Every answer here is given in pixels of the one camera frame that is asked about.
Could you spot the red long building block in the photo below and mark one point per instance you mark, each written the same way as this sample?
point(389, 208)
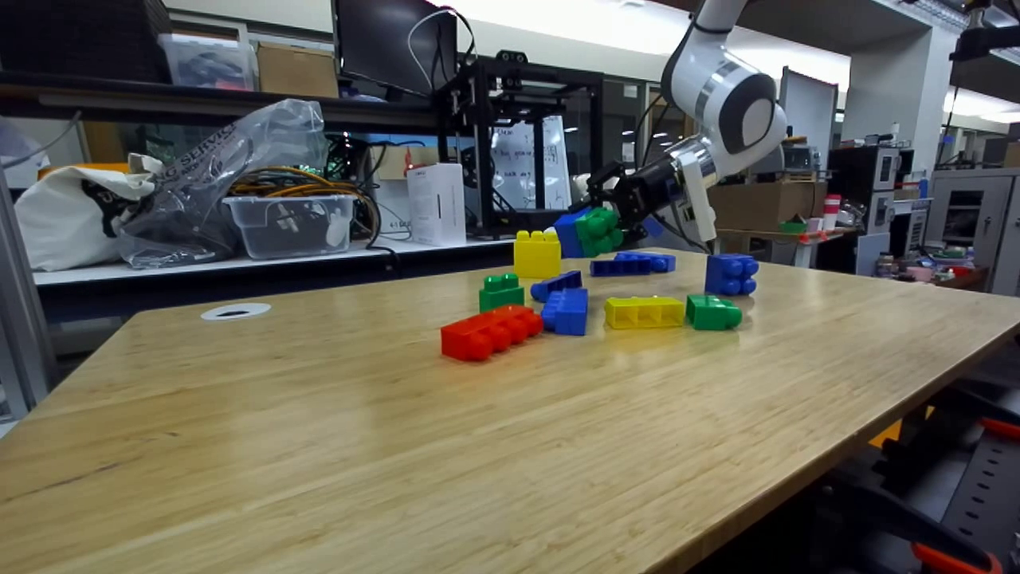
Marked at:
point(489, 334)

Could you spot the white workbench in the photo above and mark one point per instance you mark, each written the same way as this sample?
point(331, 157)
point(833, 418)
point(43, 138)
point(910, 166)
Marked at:
point(130, 273)

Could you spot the clear plastic bag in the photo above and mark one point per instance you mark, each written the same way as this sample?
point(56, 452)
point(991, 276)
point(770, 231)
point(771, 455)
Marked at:
point(255, 138)

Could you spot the black equipment case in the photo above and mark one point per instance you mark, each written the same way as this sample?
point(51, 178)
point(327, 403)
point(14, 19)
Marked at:
point(76, 35)

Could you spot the black printer frame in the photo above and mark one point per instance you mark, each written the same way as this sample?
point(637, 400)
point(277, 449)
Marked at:
point(485, 147)

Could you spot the blue narrow building block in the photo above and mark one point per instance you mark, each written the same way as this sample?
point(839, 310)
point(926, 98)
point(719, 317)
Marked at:
point(612, 268)

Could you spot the black monitor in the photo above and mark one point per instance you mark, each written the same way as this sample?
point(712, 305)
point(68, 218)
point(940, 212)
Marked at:
point(371, 41)

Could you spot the white cloth bag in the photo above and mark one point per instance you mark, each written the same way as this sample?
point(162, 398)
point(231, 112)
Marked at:
point(60, 225)

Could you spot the yellow long building block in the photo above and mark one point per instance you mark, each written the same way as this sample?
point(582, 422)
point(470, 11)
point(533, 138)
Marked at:
point(645, 310)

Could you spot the aluminium post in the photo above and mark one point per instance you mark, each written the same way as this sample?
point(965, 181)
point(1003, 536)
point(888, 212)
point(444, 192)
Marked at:
point(19, 307)

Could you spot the white board panel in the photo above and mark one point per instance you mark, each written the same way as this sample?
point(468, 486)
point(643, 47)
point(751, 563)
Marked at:
point(816, 115)

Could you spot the white cardboard box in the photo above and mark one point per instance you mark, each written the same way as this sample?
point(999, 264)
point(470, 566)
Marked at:
point(436, 203)

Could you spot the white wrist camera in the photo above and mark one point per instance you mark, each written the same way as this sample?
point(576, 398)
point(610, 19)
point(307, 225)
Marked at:
point(696, 196)

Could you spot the clear storage container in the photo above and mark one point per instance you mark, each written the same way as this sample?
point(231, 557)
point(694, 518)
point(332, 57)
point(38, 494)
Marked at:
point(209, 62)

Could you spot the blue long building block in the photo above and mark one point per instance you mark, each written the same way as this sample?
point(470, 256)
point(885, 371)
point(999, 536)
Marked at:
point(650, 259)
point(565, 313)

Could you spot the black shelf board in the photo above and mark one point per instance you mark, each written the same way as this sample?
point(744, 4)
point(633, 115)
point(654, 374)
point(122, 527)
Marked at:
point(162, 100)

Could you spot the grey machine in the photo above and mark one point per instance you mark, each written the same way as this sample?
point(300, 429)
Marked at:
point(999, 233)

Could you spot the large cardboard box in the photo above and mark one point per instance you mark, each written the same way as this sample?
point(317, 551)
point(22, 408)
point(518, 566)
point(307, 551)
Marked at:
point(770, 208)

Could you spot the orange flat panel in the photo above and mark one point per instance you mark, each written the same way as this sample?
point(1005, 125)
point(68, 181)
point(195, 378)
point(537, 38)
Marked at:
point(885, 433)

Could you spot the small cardboard box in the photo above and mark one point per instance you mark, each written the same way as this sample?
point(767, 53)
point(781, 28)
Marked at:
point(297, 72)

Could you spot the yellow square building block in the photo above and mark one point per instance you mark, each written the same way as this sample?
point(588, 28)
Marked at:
point(537, 256)

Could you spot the small green building block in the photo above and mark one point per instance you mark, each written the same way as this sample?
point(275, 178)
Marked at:
point(499, 291)

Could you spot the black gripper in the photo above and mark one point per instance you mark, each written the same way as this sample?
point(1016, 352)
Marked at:
point(657, 190)

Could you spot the dark blue flat building block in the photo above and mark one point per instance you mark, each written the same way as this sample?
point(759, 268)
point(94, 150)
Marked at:
point(553, 284)

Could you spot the clear plastic bin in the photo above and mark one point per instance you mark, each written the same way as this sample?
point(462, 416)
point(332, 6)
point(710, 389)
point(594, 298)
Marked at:
point(287, 225)

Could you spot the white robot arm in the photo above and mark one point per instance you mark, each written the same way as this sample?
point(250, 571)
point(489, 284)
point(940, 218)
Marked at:
point(733, 100)

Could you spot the blue square building block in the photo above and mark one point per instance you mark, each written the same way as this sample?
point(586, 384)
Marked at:
point(571, 233)
point(733, 276)

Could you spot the black cabinet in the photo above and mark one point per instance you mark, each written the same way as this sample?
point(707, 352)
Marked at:
point(856, 178)

